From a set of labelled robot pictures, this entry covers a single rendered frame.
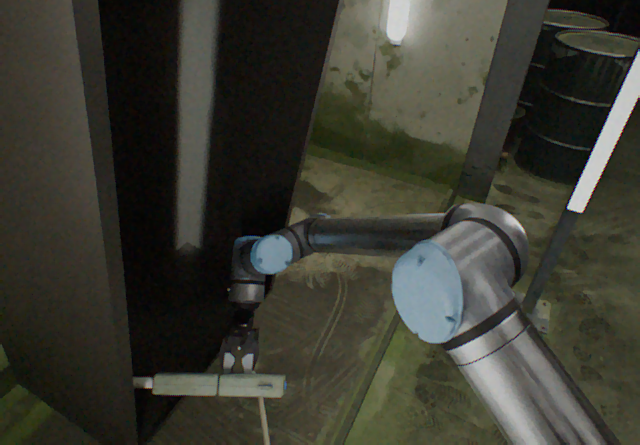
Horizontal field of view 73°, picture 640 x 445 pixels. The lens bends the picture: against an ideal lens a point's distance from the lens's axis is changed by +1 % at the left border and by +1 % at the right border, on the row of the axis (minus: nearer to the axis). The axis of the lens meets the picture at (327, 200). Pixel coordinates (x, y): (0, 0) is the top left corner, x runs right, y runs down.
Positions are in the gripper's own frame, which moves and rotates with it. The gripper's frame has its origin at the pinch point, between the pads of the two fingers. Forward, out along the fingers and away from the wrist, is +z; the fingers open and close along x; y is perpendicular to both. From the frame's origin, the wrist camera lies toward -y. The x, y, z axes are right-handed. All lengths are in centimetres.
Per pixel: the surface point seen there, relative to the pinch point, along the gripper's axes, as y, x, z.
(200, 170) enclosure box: 9, 18, -58
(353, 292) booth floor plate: 89, -34, -28
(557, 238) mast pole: 56, -113, -52
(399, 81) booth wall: 115, -59, -152
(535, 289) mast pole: 78, -113, -33
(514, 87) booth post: 91, -116, -138
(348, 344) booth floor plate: 71, -32, -6
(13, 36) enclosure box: -79, 10, -42
